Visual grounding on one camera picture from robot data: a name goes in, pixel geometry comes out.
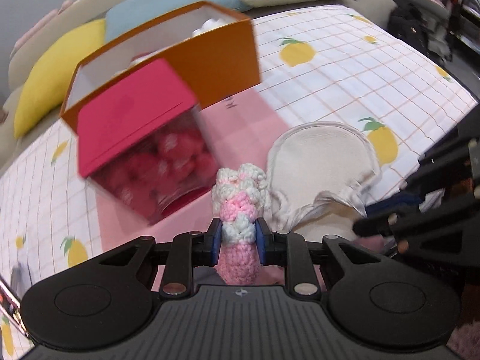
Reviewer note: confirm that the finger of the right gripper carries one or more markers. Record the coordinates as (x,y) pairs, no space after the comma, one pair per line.
(427,213)

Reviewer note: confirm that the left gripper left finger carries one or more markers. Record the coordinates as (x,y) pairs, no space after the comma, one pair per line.
(108,299)

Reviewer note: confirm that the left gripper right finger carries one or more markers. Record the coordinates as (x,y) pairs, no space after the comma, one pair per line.
(372,299)

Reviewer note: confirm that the beige round cloth pouch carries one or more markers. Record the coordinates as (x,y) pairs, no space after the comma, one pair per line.
(318,175)

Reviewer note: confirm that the pink white crochet toy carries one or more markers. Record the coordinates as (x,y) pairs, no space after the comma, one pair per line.
(238,199)

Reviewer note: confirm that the red box with clear front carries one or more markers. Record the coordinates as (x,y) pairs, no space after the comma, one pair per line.
(143,142)

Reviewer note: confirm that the fruit print checked tablecloth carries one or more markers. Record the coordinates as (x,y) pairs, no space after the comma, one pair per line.
(325,63)

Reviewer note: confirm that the pink paper mat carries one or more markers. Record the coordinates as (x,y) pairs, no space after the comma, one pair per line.
(242,130)

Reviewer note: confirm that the pink office chair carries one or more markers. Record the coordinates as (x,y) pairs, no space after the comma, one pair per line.
(423,25)

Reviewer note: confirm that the yellow cushion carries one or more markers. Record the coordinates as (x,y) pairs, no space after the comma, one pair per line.
(49,79)

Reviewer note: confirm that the orange cardboard box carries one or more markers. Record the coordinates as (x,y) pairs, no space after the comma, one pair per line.
(212,48)

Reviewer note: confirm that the pink plush toy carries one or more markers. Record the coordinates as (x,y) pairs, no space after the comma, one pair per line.
(40,25)

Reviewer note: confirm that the light blue cushion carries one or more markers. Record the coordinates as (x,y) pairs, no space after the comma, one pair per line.
(129,14)

